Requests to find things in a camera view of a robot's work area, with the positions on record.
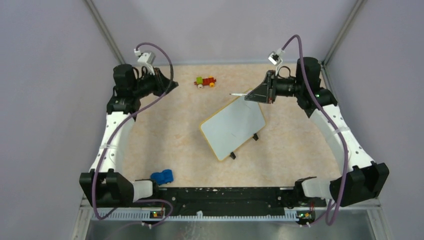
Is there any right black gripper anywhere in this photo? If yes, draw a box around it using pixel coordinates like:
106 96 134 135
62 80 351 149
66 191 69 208
245 70 304 104

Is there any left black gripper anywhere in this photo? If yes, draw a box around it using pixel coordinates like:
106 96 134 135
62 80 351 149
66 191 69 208
131 66 178 99

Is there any green white marker pen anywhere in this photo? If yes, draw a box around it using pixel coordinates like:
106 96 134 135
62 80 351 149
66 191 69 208
229 93 248 97

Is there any yellow framed whiteboard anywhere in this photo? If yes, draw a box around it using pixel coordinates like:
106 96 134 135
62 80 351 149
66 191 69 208
199 96 266 161

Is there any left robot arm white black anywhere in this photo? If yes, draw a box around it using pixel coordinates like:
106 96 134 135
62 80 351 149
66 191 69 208
79 64 179 208

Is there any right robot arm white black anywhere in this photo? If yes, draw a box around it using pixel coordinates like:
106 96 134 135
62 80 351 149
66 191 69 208
244 57 390 207

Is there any blue toy car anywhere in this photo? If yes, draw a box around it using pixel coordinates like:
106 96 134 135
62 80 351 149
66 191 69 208
150 169 174 185

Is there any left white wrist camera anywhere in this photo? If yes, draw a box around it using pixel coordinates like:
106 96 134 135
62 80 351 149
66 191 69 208
134 48 156 76

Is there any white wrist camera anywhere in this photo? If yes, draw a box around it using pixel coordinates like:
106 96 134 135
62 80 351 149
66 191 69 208
134 48 156 76
268 48 285 76

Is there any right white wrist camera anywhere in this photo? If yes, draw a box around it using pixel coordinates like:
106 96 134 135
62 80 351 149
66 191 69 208
268 48 285 76

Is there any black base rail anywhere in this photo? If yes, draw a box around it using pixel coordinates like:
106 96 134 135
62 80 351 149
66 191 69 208
129 186 327 218

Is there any white slotted cable duct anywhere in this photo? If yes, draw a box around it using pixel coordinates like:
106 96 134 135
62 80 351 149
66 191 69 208
106 209 299 222

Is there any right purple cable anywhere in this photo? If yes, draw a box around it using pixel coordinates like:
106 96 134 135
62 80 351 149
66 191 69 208
280 34 349 228

